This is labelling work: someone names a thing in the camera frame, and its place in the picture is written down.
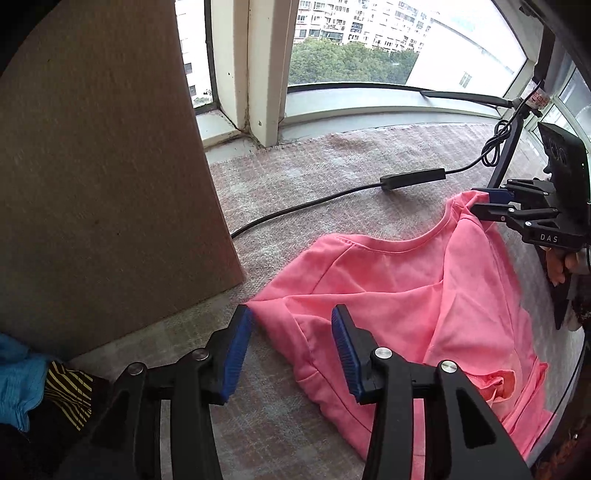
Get pink plaid mat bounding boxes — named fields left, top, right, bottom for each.
left=69, top=122, right=583, bottom=480

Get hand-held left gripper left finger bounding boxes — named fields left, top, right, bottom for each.
left=55, top=304, right=254, bottom=480

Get black yellow-striped garment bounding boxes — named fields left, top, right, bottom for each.
left=0, top=362, right=112, bottom=480

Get white window frame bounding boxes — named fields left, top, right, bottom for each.
left=175, top=0, right=591, bottom=153

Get pink t-shirt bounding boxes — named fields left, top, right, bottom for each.
left=247, top=191, right=555, bottom=462

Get apartment buildings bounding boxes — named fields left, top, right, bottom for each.
left=175, top=0, right=527, bottom=97

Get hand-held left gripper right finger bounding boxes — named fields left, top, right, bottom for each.
left=331, top=304, right=532, bottom=480

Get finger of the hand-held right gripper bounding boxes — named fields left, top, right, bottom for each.
left=471, top=178, right=555, bottom=206
left=470, top=202, right=561, bottom=232

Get person's right hand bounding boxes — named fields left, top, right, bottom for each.
left=542, top=244, right=583, bottom=284

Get green trees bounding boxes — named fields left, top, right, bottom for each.
left=286, top=37, right=421, bottom=86

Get person's black tweed jacket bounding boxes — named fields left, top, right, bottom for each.
left=531, top=406, right=591, bottom=480

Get black tripod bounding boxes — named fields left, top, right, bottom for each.
left=420, top=90, right=548, bottom=190

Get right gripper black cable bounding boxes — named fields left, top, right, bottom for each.
left=531, top=323, right=587, bottom=462

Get black cable with inline controller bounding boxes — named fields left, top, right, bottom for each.
left=230, top=117, right=513, bottom=240

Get plywood board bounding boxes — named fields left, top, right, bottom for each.
left=0, top=0, right=245, bottom=361

